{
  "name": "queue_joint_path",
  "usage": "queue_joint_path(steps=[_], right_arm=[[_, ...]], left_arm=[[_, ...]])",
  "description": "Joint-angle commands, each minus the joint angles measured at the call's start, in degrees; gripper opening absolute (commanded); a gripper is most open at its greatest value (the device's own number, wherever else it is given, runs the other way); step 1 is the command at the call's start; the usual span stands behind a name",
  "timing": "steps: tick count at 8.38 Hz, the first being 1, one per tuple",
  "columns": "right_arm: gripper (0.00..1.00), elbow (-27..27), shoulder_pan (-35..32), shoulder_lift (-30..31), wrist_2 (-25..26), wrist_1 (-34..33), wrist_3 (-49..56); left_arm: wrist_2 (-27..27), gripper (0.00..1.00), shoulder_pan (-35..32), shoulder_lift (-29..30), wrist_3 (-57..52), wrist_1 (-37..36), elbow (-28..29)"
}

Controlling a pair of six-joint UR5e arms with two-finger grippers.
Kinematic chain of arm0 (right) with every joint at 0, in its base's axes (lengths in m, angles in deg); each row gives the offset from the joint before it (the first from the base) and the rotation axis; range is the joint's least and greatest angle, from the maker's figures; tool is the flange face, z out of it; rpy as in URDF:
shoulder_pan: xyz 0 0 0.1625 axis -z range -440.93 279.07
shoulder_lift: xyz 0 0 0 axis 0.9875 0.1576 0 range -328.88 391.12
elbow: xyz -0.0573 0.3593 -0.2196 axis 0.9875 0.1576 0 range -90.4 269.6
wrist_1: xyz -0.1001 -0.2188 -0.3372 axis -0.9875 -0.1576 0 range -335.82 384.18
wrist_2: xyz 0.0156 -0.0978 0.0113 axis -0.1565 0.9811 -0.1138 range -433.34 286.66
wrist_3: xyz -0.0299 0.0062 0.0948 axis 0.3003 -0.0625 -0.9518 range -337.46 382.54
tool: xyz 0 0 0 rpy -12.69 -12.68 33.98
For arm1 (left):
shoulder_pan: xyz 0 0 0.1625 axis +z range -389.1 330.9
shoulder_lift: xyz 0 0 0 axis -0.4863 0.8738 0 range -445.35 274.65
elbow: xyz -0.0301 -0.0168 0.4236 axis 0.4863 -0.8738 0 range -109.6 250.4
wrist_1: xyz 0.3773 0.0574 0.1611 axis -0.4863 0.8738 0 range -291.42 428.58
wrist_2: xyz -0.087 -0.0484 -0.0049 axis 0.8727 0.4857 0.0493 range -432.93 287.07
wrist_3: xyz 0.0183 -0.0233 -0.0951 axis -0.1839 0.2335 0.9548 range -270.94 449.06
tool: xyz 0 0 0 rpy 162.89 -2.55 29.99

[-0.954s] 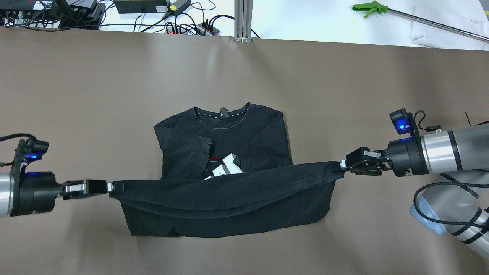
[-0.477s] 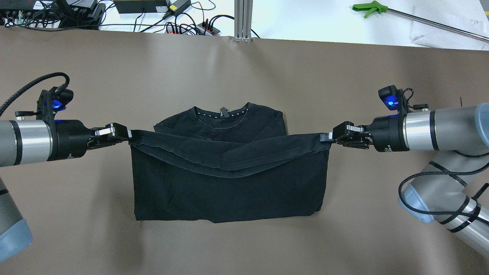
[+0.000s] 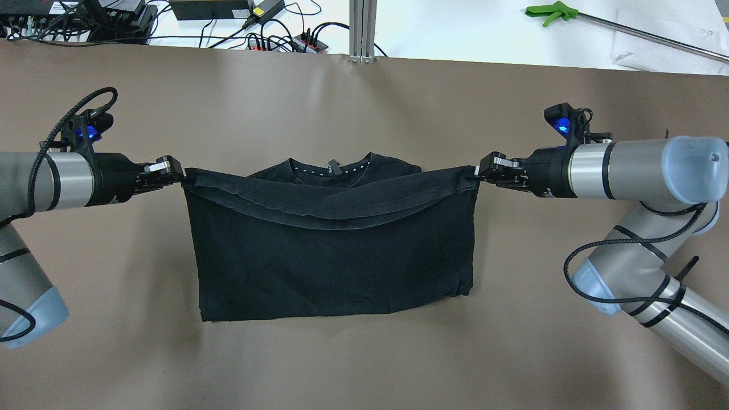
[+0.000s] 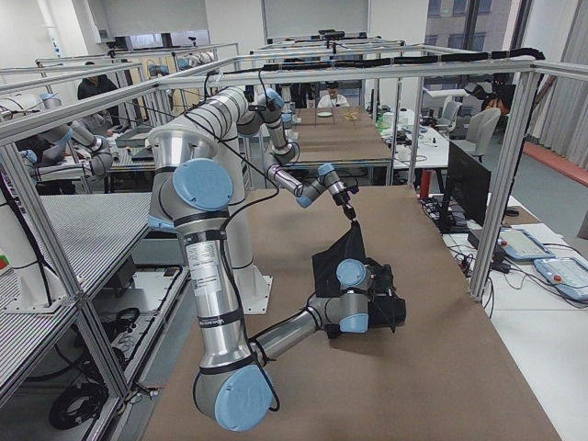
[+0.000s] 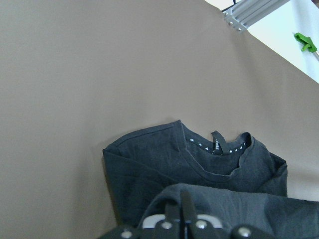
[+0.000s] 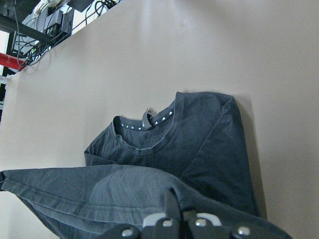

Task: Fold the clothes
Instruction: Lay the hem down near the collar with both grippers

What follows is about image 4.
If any far teach pendant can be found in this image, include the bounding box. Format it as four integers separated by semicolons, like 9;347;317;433
499;228;555;262

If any black computer monitor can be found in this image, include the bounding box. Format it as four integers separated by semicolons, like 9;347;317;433
437;142;492;233

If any seated person in white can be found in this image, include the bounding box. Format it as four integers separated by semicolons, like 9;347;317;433
316;81;349;108

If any red water bottle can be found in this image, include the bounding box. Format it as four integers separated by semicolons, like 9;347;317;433
420;169;433;200

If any striped neighbouring work table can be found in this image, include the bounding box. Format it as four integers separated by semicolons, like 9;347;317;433
1;193;150;393

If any teach pendant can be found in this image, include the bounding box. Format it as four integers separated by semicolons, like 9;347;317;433
534;257;587;301
499;228;555;262

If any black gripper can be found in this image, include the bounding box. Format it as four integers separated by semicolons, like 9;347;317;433
367;263;396;298
333;183;359;225

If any neighbouring cell robot arm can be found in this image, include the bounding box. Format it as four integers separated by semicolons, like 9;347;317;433
19;121;113;182

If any near teach pendant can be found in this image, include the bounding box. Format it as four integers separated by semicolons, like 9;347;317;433
534;257;587;301

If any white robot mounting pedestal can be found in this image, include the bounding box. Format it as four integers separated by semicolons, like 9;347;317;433
224;137;273;316

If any grey office chair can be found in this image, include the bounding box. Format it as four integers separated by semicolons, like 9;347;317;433
464;107;501;162

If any black printed t-shirt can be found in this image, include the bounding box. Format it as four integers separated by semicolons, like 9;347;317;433
309;223;406;338

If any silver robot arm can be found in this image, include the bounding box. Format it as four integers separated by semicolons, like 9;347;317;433
184;87;356;221
149;126;406;432

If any person in black jacket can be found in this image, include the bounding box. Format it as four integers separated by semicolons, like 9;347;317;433
77;74;120;126

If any aluminium frame cage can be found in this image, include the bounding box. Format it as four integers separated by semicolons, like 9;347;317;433
0;43;588;396

